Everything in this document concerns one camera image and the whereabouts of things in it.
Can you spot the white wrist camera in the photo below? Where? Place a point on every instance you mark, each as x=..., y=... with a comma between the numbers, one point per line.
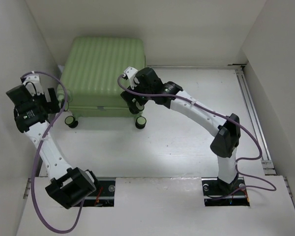
x=130, y=74
x=32, y=82

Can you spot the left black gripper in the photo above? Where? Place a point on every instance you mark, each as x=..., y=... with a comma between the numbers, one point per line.
x=51, y=107

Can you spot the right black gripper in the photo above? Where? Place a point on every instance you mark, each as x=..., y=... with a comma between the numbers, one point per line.
x=127, y=97

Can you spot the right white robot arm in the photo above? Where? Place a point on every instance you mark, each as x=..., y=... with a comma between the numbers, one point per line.
x=145, y=85

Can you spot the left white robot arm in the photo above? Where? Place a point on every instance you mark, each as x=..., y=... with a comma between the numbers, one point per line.
x=68, y=186

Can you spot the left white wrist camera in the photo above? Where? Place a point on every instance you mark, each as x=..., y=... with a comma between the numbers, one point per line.
x=32, y=82

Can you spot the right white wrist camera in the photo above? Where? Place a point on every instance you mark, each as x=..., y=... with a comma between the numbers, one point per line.
x=130, y=74

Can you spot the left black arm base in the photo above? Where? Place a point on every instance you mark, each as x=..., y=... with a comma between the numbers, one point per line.
x=105, y=197

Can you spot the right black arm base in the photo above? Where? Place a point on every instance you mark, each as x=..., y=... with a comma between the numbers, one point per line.
x=217, y=194

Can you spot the green suitcase blue lining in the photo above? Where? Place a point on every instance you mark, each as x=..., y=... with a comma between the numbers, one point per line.
x=90, y=76

